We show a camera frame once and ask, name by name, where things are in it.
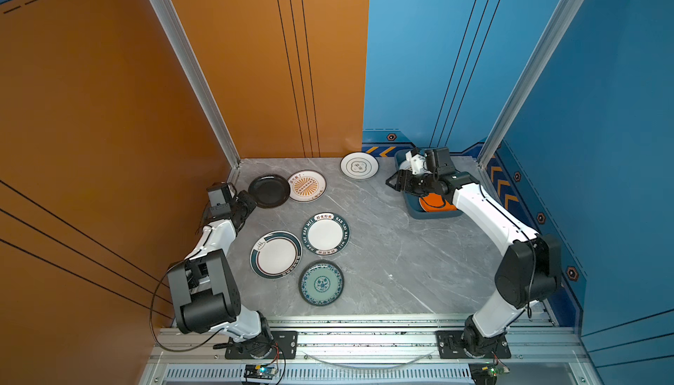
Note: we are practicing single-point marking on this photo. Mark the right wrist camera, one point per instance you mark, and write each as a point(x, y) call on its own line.
point(414, 162)

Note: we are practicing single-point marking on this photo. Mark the orange plate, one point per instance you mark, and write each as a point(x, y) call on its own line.
point(433, 203)

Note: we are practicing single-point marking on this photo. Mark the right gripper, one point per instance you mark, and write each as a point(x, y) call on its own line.
point(403, 181)

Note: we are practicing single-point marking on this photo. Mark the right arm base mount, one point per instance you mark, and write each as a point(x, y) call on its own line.
point(455, 344)

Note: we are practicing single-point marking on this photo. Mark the hao shi wei plate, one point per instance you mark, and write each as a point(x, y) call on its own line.
point(325, 234)

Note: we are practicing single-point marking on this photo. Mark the green circuit board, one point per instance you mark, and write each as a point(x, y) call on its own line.
point(260, 374)
point(487, 374)

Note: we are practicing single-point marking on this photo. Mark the far sunburst pattern plate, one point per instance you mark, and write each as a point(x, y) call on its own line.
point(307, 186)

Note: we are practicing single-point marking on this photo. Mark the black plate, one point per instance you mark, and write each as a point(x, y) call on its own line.
point(270, 191)

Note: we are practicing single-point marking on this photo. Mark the left green circuit board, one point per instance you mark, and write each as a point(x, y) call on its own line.
point(260, 374)

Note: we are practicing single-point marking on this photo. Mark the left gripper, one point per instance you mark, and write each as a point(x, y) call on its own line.
point(247, 200)

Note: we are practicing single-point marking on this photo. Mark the teal floral pattern plate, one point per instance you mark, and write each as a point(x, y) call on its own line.
point(321, 283)

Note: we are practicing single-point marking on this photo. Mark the right green circuit board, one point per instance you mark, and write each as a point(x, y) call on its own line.
point(487, 374)

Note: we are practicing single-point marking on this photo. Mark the green red rimmed plate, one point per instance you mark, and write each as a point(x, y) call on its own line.
point(276, 255)

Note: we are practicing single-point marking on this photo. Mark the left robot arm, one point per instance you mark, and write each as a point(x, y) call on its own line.
point(204, 293)

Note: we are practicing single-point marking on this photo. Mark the white clover pattern plate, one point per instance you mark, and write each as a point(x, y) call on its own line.
point(359, 166)

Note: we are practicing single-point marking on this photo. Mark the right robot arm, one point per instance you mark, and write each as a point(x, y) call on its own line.
point(530, 269)

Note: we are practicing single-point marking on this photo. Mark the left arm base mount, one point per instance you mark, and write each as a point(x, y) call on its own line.
point(264, 348)

